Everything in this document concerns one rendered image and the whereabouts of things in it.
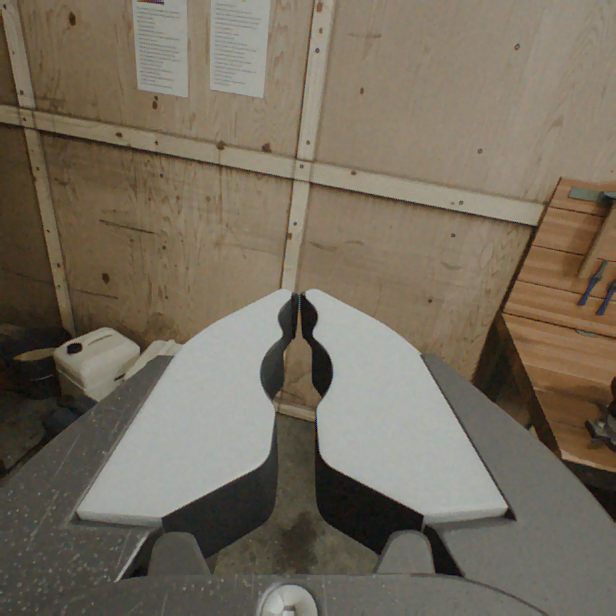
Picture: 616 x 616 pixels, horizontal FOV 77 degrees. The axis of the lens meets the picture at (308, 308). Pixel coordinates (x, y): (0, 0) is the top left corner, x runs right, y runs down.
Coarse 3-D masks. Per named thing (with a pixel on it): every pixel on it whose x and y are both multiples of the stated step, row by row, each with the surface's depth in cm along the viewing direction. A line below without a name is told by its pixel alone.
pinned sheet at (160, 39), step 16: (144, 0) 137; (160, 0) 136; (176, 0) 135; (144, 16) 139; (160, 16) 138; (176, 16) 137; (144, 32) 142; (160, 32) 141; (176, 32) 139; (144, 48) 144; (160, 48) 143; (176, 48) 142; (144, 64) 147; (160, 64) 145; (176, 64) 144; (144, 80) 149; (160, 80) 148; (176, 80) 147
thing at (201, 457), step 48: (240, 336) 10; (288, 336) 12; (192, 384) 8; (240, 384) 8; (144, 432) 7; (192, 432) 7; (240, 432) 7; (96, 480) 6; (144, 480) 6; (192, 480) 6; (240, 480) 6; (192, 528) 6; (240, 528) 7
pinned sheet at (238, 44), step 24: (216, 0) 132; (240, 0) 130; (264, 0) 129; (216, 24) 135; (240, 24) 134; (264, 24) 132; (216, 48) 139; (240, 48) 137; (264, 48) 135; (216, 72) 142; (240, 72) 140; (264, 72) 138
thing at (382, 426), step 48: (336, 336) 10; (384, 336) 10; (336, 384) 8; (384, 384) 8; (432, 384) 8; (336, 432) 7; (384, 432) 7; (432, 432) 7; (336, 480) 6; (384, 480) 6; (432, 480) 6; (480, 480) 6; (336, 528) 7; (384, 528) 6
